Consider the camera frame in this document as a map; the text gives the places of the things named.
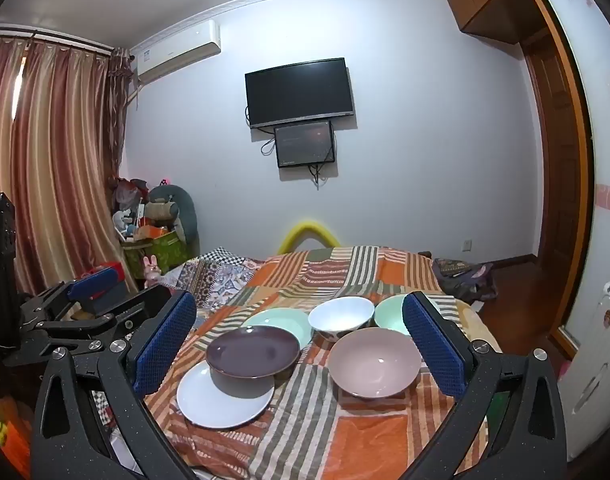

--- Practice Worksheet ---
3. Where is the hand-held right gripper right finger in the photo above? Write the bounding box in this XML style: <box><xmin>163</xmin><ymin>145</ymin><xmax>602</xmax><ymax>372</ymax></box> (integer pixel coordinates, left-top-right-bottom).
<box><xmin>402</xmin><ymin>290</ymin><xmax>568</xmax><ymax>480</ymax></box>

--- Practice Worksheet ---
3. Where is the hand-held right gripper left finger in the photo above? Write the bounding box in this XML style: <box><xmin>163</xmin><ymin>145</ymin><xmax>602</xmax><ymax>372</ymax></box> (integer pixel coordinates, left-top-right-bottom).
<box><xmin>31</xmin><ymin>290</ymin><xmax>200</xmax><ymax>480</ymax></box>

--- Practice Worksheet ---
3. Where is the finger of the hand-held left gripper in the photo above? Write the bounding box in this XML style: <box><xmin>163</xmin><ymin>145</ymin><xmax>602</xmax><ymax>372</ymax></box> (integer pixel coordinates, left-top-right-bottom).
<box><xmin>19</xmin><ymin>266</ymin><xmax>126</xmax><ymax>333</ymax></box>
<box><xmin>5</xmin><ymin>285</ymin><xmax>176</xmax><ymax>368</ymax></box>

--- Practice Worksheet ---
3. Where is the pink bowl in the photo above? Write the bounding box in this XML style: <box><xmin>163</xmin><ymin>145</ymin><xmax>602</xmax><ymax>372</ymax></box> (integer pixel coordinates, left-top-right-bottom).
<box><xmin>327</xmin><ymin>327</ymin><xmax>422</xmax><ymax>400</ymax></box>

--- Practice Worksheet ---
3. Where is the mint green plate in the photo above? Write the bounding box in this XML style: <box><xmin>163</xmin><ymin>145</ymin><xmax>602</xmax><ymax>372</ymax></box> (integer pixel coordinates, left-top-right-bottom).
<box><xmin>244</xmin><ymin>307</ymin><xmax>313</xmax><ymax>351</ymax></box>

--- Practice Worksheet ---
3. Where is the pink bunny toy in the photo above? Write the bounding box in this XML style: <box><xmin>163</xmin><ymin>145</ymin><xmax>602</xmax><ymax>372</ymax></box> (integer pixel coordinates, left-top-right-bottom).
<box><xmin>142</xmin><ymin>255</ymin><xmax>164</xmax><ymax>289</ymax></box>

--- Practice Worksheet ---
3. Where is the beige blanket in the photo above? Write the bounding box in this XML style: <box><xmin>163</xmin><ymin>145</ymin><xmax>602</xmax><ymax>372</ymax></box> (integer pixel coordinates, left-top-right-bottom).
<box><xmin>455</xmin><ymin>299</ymin><xmax>502</xmax><ymax>352</ymax></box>

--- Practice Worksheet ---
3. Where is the light green bowl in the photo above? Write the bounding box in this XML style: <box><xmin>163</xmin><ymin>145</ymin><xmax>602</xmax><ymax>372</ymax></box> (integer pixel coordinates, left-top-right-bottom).
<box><xmin>374</xmin><ymin>294</ymin><xmax>442</xmax><ymax>336</ymax></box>

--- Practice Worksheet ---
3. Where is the dark backpack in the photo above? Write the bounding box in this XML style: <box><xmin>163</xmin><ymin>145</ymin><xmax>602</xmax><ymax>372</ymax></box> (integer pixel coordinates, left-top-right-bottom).
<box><xmin>432</xmin><ymin>257</ymin><xmax>498</xmax><ymax>304</ymax></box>

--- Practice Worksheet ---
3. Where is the white plate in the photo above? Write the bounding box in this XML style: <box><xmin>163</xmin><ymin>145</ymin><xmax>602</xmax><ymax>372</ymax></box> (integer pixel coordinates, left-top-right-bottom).
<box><xmin>176</xmin><ymin>360</ymin><xmax>276</xmax><ymax>430</ymax></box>

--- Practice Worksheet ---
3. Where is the patterned patchwork quilt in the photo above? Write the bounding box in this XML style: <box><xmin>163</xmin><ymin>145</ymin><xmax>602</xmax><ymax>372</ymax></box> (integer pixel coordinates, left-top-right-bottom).
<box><xmin>162</xmin><ymin>247</ymin><xmax>266</xmax><ymax>311</ymax></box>

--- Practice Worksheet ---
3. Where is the dark purple plate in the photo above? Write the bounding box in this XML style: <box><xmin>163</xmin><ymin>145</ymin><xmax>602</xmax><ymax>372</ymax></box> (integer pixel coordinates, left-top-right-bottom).
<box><xmin>206</xmin><ymin>325</ymin><xmax>302</xmax><ymax>397</ymax></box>

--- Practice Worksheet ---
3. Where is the dark red bag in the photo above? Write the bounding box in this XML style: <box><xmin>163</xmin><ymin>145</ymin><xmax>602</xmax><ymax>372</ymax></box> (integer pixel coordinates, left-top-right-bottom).
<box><xmin>112</xmin><ymin>177</ymin><xmax>150</xmax><ymax>206</ymax></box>

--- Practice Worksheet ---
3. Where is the white bowl with brown spots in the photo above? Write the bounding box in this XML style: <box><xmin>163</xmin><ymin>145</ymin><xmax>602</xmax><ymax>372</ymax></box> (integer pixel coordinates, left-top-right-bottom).
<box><xmin>308</xmin><ymin>296</ymin><xmax>376</xmax><ymax>343</ymax></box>

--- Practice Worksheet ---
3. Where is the striped brown curtain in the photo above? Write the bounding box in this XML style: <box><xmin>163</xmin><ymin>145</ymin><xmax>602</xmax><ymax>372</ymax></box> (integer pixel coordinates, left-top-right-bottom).
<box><xmin>0</xmin><ymin>35</ymin><xmax>136</xmax><ymax>301</ymax></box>

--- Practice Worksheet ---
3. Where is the striped orange patchwork blanket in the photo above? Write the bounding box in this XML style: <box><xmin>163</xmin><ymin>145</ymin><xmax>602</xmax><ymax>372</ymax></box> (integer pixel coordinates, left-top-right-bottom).
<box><xmin>145</xmin><ymin>245</ymin><xmax>490</xmax><ymax>480</ymax></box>

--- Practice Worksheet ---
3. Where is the white appliance with stickers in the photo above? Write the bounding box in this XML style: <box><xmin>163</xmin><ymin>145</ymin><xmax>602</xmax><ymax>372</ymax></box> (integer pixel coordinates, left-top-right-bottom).
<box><xmin>557</xmin><ymin>275</ymin><xmax>610</xmax><ymax>461</ymax></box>

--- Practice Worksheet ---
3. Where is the orange cloth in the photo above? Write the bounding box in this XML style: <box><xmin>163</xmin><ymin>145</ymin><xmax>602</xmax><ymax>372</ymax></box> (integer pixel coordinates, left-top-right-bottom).
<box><xmin>0</xmin><ymin>400</ymin><xmax>36</xmax><ymax>480</ymax></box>

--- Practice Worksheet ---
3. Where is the yellow foam arch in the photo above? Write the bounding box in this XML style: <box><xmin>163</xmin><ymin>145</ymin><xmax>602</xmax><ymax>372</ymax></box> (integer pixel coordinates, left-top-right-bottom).
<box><xmin>277</xmin><ymin>219</ymin><xmax>340</xmax><ymax>256</ymax></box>

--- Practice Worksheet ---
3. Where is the wooden door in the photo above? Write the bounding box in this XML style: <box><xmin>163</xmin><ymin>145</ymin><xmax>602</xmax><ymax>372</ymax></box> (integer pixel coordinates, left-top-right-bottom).
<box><xmin>523</xmin><ymin>30</ymin><xmax>580</xmax><ymax>333</ymax></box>

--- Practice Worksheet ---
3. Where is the small black monitor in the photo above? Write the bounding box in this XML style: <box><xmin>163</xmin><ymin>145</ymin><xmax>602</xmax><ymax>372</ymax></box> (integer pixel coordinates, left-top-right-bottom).
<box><xmin>274</xmin><ymin>120</ymin><xmax>336</xmax><ymax>169</ymax></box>

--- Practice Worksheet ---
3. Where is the curtain rod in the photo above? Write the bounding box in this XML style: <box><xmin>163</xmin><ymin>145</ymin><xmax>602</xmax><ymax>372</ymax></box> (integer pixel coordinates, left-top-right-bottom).
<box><xmin>0</xmin><ymin>27</ymin><xmax>136</xmax><ymax>57</ymax></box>

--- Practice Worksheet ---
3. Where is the white air conditioner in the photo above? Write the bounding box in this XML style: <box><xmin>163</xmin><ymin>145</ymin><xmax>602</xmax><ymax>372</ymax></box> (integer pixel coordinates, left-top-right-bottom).
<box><xmin>130</xmin><ymin>20</ymin><xmax>222</xmax><ymax>86</ymax></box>

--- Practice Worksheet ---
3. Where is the black wall television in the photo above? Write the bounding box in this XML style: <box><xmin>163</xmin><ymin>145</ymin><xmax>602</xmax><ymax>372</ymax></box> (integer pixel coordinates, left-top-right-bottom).
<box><xmin>245</xmin><ymin>57</ymin><xmax>356</xmax><ymax>130</ymax></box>

